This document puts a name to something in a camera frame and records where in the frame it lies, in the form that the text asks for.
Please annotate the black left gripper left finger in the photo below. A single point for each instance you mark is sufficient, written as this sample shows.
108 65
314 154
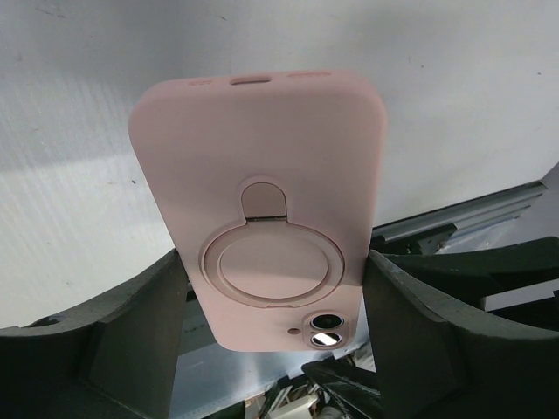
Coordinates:
113 356

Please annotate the aluminium table edge rail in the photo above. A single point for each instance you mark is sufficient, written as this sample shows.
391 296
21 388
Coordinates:
469 216

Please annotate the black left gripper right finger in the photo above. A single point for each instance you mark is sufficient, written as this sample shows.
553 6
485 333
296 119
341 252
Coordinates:
437 357

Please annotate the pink silicone phone case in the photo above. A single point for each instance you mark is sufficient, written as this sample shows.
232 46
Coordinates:
267 186

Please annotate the black smartphone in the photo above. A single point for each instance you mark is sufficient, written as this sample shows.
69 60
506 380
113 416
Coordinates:
326 330

